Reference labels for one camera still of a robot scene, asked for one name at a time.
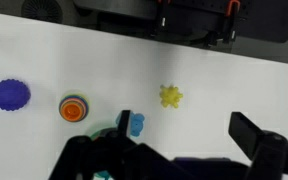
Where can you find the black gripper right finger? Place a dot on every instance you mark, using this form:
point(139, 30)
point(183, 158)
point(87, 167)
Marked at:
point(270, 150)

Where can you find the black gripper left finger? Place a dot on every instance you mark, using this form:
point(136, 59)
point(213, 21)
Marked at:
point(117, 156)

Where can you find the teal toy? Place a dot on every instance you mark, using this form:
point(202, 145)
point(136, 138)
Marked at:
point(103, 175)

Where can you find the green plate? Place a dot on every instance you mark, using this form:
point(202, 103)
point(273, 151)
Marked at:
point(97, 132)

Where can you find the blue rubber toy figure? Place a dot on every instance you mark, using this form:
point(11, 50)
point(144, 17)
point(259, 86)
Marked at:
point(137, 124)

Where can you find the rainbow stacking cups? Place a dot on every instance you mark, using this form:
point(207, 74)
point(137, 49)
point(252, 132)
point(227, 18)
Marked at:
point(73, 108)

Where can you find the yellow spiky rubber toy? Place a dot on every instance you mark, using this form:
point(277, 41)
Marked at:
point(170, 96)

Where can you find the purple scalloped disc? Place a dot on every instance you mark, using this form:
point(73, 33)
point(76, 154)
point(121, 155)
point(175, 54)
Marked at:
point(10, 94)

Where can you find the orange black clamp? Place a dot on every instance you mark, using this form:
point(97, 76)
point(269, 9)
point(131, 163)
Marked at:
point(231, 20)
point(162, 16)

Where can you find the black round fan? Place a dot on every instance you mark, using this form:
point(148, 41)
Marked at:
point(41, 9)

